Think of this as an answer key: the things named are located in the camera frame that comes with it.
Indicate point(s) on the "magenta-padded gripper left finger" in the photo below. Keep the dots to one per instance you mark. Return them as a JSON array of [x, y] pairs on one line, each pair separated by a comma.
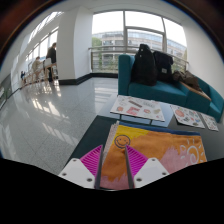
[[77, 173]]

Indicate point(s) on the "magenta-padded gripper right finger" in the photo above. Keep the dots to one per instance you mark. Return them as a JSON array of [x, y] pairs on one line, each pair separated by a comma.
[[151, 171]]

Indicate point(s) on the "orange pink yellow printed towel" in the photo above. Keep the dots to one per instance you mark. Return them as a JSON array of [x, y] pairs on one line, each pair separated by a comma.
[[156, 143]]

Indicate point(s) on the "teal sofa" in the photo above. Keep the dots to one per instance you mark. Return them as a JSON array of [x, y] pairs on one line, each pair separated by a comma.
[[156, 91]]

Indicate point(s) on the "teal armchair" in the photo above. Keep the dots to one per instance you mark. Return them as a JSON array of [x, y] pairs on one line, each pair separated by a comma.
[[216, 100]]

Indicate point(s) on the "brown jacket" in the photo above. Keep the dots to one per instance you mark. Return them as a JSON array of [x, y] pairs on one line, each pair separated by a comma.
[[188, 79]]

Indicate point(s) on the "black backpack with label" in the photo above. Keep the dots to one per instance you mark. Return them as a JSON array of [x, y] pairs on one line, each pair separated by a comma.
[[164, 66]]

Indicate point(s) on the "group of wooden chairs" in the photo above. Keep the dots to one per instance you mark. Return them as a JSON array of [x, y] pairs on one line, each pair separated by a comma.
[[41, 73]]

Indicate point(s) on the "person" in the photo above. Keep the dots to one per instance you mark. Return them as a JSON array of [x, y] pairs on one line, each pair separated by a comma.
[[51, 56], [22, 75], [36, 64]]

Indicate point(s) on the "metal window railing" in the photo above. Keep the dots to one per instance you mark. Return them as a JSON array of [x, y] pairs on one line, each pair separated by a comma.
[[106, 47]]

